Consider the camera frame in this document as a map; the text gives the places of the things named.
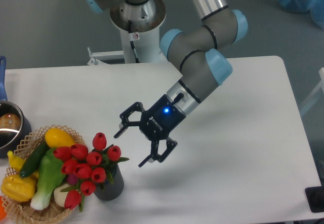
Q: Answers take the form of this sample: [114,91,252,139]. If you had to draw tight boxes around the white garlic bulb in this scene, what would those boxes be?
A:
[54,183,70,207]

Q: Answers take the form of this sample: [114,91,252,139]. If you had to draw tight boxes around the yellow bell pepper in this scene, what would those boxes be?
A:
[1,174,36,202]

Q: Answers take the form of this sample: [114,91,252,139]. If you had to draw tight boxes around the purple radish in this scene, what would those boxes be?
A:
[66,174,78,185]

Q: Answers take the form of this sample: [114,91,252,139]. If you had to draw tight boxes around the small yellow gourd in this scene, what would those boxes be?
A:
[7,151,25,172]

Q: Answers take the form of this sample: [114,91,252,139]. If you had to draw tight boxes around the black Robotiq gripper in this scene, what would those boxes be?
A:
[113,94,187,168]

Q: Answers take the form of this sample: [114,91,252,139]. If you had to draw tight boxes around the orange fruit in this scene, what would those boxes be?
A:
[0,196,7,220]

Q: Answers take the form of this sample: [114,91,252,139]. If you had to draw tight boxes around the red tulip bouquet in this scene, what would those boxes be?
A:
[54,132,129,211]

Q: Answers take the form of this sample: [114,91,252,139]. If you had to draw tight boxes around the yellow squash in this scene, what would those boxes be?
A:
[45,128,75,148]

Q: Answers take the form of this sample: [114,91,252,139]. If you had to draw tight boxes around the black pedestal cable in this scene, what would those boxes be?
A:
[128,20,141,63]

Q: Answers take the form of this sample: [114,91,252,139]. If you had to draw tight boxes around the blue handled saucepan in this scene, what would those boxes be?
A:
[1,56,31,159]

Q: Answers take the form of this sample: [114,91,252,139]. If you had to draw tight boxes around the white frame at right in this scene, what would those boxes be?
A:
[299,67,323,117]

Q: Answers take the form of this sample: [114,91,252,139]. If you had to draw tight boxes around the green bok choy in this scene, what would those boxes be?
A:
[30,148,65,210]

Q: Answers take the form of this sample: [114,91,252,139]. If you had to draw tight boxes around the dark green cucumber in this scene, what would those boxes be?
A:
[19,140,50,178]

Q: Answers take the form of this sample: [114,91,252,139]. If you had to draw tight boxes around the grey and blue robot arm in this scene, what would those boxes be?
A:
[86,0,248,162]

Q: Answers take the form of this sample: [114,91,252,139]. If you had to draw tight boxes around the dark grey ribbed vase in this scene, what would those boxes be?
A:
[91,146,125,201]

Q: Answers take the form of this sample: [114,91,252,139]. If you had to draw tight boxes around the black device at table edge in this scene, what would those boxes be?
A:
[305,186,323,213]

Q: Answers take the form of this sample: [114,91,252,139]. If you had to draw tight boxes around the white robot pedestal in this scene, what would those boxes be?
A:
[87,0,168,66]

